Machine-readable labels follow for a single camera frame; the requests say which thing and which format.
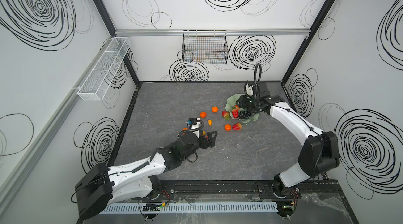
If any dark fake grape bunch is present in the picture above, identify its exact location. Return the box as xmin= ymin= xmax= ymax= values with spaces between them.
xmin=238 ymin=110 xmax=255 ymax=120

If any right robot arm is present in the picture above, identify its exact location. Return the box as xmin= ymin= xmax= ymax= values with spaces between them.
xmin=236 ymin=81 xmax=340 ymax=198

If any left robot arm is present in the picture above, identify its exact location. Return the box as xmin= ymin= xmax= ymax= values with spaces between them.
xmin=75 ymin=131 xmax=218 ymax=220

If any fake orange by bowl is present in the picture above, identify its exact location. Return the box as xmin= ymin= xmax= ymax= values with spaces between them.
xmin=224 ymin=124 xmax=232 ymax=131

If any fake strawberry beside bowl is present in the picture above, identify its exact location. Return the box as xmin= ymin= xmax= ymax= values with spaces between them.
xmin=222 ymin=110 xmax=230 ymax=120

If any light green wavy fruit bowl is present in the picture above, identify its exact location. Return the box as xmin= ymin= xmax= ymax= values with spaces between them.
xmin=225 ymin=94 xmax=260 ymax=123

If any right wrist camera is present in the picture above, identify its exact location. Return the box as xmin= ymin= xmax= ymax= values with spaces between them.
xmin=244 ymin=82 xmax=254 ymax=97

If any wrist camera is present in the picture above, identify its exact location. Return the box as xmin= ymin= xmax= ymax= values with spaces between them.
xmin=187 ymin=118 xmax=200 ymax=138
xmin=244 ymin=82 xmax=254 ymax=97

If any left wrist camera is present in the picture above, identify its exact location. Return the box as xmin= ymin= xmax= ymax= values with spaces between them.
xmin=187 ymin=118 xmax=200 ymax=138

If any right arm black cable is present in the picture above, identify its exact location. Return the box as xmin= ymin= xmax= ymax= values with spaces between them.
xmin=243 ymin=63 xmax=263 ymax=111

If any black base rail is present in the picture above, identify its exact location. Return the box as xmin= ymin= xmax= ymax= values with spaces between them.
xmin=161 ymin=180 xmax=342 ymax=199

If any black wire wall basket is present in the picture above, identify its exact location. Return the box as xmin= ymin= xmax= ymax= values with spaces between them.
xmin=181 ymin=30 xmax=229 ymax=64

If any white slotted cable duct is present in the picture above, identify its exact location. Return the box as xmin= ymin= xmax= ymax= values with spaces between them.
xmin=101 ymin=202 xmax=278 ymax=214

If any white mesh wall shelf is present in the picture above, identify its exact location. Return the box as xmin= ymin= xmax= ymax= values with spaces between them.
xmin=77 ymin=37 xmax=130 ymax=101

